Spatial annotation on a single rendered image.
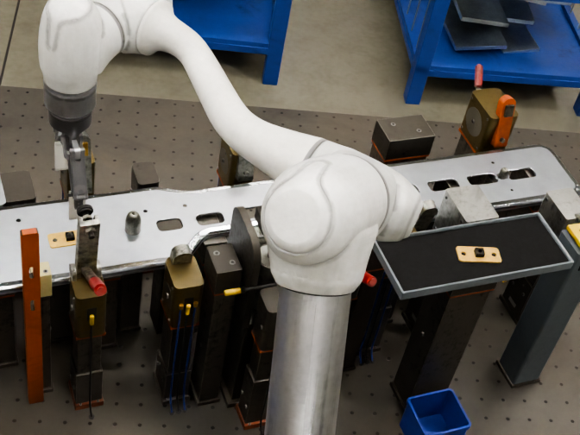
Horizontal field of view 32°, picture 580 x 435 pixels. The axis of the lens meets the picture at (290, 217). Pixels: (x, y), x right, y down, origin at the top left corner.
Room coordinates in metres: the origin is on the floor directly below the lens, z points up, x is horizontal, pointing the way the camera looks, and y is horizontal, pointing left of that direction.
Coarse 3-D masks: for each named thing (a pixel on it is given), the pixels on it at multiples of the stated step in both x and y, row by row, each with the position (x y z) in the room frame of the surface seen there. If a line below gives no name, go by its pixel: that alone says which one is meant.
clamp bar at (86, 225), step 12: (84, 216) 1.24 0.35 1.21; (96, 216) 1.24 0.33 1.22; (84, 228) 1.21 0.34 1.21; (96, 228) 1.22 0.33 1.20; (84, 240) 1.22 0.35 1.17; (96, 240) 1.23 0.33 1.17; (84, 252) 1.22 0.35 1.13; (96, 252) 1.23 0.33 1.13; (84, 264) 1.23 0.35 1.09; (96, 264) 1.24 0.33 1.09
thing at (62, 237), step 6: (48, 234) 1.37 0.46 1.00; (54, 234) 1.37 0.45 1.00; (60, 234) 1.37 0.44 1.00; (66, 234) 1.37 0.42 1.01; (72, 234) 1.37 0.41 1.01; (48, 240) 1.35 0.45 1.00; (60, 240) 1.36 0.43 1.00; (66, 240) 1.36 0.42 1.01; (72, 240) 1.36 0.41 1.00; (54, 246) 1.34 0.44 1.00; (60, 246) 1.34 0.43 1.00; (66, 246) 1.35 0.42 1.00
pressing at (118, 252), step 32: (448, 160) 1.86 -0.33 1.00; (480, 160) 1.88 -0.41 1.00; (512, 160) 1.91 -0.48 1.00; (544, 160) 1.93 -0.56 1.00; (128, 192) 1.53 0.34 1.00; (160, 192) 1.55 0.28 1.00; (192, 192) 1.57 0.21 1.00; (224, 192) 1.59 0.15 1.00; (256, 192) 1.61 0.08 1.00; (512, 192) 1.79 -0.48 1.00; (544, 192) 1.81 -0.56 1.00; (0, 224) 1.37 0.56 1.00; (32, 224) 1.39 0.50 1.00; (64, 224) 1.40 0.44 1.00; (192, 224) 1.48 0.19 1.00; (224, 224) 1.50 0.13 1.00; (256, 224) 1.51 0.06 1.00; (0, 256) 1.29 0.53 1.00; (64, 256) 1.32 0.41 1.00; (128, 256) 1.35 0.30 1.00; (160, 256) 1.37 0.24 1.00; (0, 288) 1.21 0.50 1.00
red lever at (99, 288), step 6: (84, 270) 1.22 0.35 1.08; (90, 270) 1.22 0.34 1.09; (90, 276) 1.19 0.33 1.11; (96, 276) 1.18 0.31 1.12; (90, 282) 1.17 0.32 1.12; (96, 282) 1.15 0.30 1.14; (102, 282) 1.16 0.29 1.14; (96, 288) 1.14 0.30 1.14; (102, 288) 1.14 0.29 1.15; (96, 294) 1.13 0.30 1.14; (102, 294) 1.14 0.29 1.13
